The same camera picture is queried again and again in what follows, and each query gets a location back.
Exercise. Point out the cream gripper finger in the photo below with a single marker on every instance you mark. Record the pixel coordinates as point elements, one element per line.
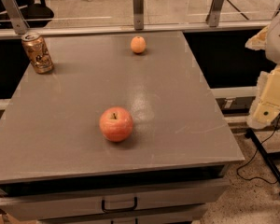
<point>258,41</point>
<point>266,106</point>

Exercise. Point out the small orange fruit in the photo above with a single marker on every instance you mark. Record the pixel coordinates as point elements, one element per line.
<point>138,44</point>

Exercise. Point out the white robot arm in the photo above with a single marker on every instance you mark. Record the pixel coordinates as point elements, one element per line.
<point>272,50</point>

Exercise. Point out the orange soda can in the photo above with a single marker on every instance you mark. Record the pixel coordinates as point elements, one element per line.
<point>37,52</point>

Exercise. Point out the black stand leg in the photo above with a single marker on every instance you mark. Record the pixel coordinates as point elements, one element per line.
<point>269,158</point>

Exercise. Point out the lower grey drawer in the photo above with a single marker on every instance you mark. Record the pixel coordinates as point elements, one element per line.
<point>164,215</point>

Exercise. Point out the red apple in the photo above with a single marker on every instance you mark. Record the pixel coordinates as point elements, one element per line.
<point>116,124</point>

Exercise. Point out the black office chair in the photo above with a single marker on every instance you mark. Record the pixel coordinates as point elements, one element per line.
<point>35,12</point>

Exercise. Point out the right metal bracket post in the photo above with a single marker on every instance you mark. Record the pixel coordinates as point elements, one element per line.
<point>213,16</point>

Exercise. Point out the left metal bracket post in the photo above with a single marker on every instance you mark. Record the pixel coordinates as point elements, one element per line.
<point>19,25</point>

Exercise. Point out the grey drawer with black handle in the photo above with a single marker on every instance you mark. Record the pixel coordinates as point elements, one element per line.
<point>103,201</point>

